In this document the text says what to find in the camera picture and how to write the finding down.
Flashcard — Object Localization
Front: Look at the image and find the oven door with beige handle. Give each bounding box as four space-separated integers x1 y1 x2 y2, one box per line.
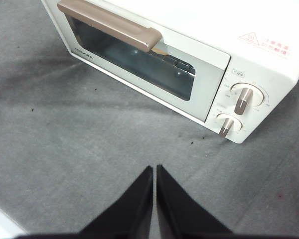
56 0 231 123

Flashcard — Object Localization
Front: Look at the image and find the beige oven knob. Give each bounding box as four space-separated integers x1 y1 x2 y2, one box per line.
230 83 265 116
216 113 244 138

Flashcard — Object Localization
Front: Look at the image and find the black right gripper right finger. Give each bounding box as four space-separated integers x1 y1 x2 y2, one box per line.
156 164 232 237

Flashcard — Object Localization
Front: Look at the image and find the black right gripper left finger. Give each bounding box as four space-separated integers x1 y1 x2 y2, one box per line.
81 165 154 237

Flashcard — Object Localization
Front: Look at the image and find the white Toshiba toaster oven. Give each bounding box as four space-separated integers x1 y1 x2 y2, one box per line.
41 0 299 145

